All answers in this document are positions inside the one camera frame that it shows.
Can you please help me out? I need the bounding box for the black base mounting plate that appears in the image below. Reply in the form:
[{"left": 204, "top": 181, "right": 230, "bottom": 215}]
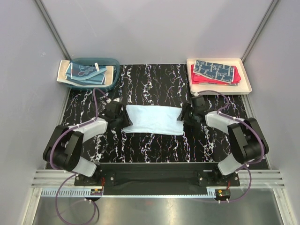
[{"left": 75, "top": 162, "right": 240, "bottom": 187}]

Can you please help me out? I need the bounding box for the aluminium frame post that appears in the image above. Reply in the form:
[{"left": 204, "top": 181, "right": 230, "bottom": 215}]
[
  {"left": 241, "top": 0, "right": 281, "bottom": 63},
  {"left": 33, "top": 0, "right": 71, "bottom": 60}
]

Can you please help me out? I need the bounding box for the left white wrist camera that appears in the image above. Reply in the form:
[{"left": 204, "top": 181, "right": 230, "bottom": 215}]
[{"left": 106, "top": 98, "right": 120, "bottom": 103}]

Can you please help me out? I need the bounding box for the teal plastic basket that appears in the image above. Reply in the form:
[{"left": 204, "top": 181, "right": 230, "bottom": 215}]
[{"left": 71, "top": 58, "right": 120, "bottom": 90}]

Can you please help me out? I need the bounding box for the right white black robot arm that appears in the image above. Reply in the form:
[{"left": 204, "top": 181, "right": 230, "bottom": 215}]
[{"left": 177, "top": 95, "right": 269, "bottom": 186}]

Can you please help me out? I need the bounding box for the left aluminium frame post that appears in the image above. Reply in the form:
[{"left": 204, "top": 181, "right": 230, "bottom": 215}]
[{"left": 33, "top": 0, "right": 71, "bottom": 60}]

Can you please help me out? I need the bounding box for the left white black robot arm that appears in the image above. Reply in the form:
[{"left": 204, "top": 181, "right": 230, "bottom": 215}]
[{"left": 43, "top": 100, "right": 133, "bottom": 186}]

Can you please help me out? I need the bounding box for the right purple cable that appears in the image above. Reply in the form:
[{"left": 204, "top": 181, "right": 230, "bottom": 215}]
[{"left": 194, "top": 90, "right": 267, "bottom": 203}]

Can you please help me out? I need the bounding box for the blue cartoon print towel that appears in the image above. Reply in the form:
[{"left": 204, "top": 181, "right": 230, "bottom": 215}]
[{"left": 65, "top": 62, "right": 107, "bottom": 86}]

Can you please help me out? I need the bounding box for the light blue towel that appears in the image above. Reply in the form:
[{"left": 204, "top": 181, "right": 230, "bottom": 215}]
[{"left": 122, "top": 105, "right": 184, "bottom": 135}]

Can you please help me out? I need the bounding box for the blue beige patterned towel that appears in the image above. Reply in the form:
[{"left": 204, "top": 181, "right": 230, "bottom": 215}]
[{"left": 193, "top": 60, "right": 235, "bottom": 83}]

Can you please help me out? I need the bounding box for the aluminium rail with slots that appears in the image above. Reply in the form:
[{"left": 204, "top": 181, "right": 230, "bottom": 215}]
[{"left": 32, "top": 170, "right": 285, "bottom": 198}]

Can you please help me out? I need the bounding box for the cream plastic tray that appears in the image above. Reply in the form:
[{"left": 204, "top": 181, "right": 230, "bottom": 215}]
[{"left": 186, "top": 58, "right": 252, "bottom": 95}]

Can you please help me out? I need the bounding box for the beige towel in basket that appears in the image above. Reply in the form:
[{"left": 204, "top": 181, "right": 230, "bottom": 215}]
[{"left": 57, "top": 60, "right": 114, "bottom": 88}]

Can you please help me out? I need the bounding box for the red towel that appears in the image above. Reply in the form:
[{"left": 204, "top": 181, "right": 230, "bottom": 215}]
[{"left": 191, "top": 65, "right": 241, "bottom": 85}]

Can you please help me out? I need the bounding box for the right aluminium frame post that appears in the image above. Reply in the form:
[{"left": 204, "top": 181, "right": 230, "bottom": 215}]
[{"left": 241, "top": 0, "right": 281, "bottom": 63}]

